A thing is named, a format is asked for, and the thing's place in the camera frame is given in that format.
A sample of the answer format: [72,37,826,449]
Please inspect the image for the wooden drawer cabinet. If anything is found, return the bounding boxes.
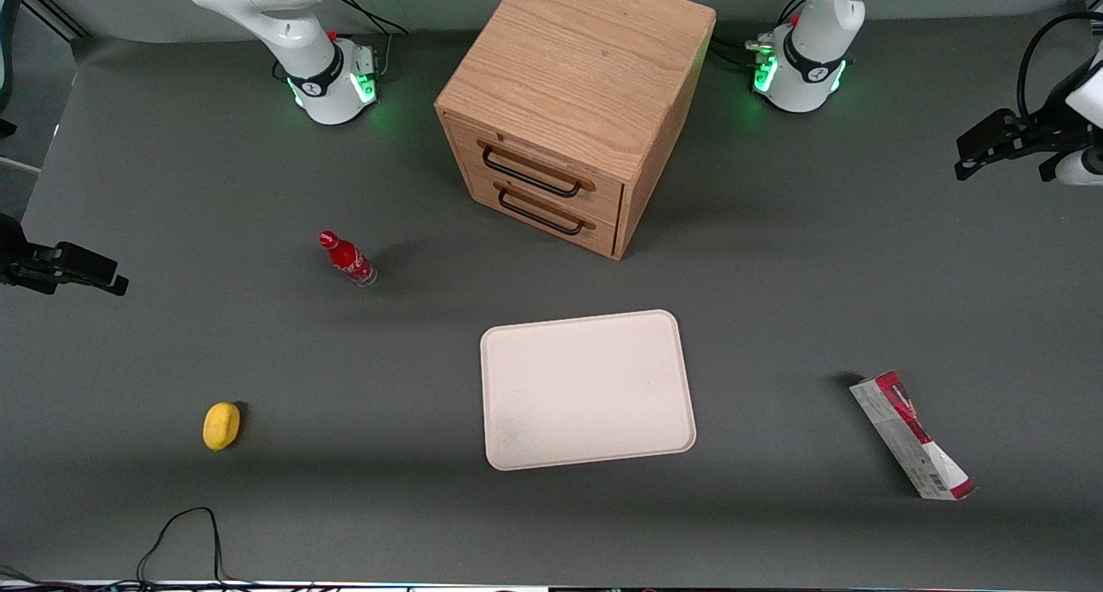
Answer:
[433,0,718,261]

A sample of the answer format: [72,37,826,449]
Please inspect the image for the red cola bottle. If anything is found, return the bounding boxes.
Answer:
[318,230,378,288]

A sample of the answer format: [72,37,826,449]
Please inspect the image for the yellow lemon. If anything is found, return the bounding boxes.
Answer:
[203,402,241,452]

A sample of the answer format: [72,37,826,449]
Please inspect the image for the black arm base cables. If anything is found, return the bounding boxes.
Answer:
[712,0,807,72]
[330,0,411,80]

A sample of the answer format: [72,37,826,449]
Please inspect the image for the wooden drawer with black handle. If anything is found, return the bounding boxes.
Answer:
[461,165,620,258]
[444,114,625,225]

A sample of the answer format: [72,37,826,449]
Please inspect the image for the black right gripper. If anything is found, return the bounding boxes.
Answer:
[0,214,130,297]

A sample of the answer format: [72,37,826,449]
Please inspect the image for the white rectangular tray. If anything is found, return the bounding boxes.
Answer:
[479,309,697,472]

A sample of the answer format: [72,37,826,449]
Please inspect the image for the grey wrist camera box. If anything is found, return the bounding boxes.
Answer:
[1055,146,1103,188]

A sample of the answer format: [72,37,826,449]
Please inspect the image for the thin black table cable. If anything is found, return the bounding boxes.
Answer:
[0,507,259,592]

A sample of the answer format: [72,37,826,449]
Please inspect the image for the black looped gripper cable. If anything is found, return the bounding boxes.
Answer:
[1017,10,1103,119]

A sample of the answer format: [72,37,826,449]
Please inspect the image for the red tartan cookie box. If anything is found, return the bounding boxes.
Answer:
[849,370,977,502]

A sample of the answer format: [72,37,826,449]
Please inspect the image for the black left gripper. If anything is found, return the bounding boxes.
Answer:
[954,84,1088,184]

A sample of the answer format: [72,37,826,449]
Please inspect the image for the black stand leg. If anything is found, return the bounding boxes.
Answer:
[22,0,91,41]

